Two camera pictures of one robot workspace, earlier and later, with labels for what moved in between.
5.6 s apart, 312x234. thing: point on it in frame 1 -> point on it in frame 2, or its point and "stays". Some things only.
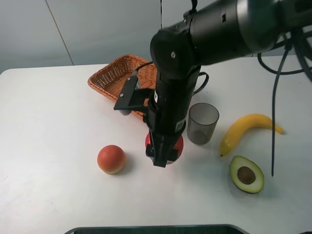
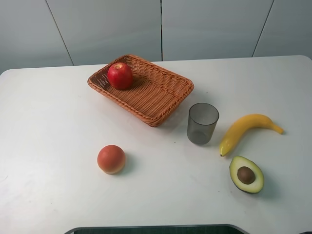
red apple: x=179 y=146 -> x=120 y=75
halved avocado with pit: x=246 y=175 stays
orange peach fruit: x=111 y=159 stays
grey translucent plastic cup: x=203 y=119 stays
